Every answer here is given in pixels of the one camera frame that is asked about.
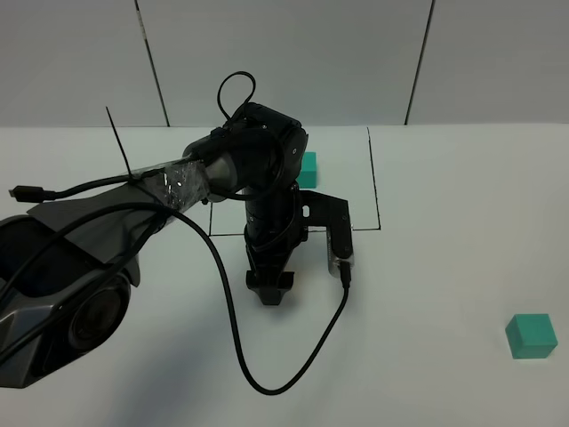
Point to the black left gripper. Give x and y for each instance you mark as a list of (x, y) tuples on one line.
[(272, 231)]

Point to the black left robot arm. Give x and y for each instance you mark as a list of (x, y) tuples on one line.
[(69, 264)]

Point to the template teal cube block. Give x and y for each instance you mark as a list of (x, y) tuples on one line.
[(308, 176)]

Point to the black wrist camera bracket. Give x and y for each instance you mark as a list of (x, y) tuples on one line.
[(332, 213)]

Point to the black cable tie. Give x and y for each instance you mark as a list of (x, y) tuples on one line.
[(119, 143)]

